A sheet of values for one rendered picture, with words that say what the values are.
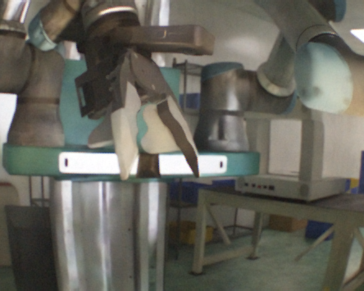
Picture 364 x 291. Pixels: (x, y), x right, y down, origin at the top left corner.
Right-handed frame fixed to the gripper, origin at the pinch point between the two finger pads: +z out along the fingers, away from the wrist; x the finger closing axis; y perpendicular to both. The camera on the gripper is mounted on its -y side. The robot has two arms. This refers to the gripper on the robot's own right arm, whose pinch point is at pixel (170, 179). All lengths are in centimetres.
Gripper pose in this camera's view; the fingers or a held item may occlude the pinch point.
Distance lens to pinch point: 41.8
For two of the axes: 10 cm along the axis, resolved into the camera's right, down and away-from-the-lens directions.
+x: -4.3, -0.6, -9.0
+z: 3.1, 9.3, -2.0
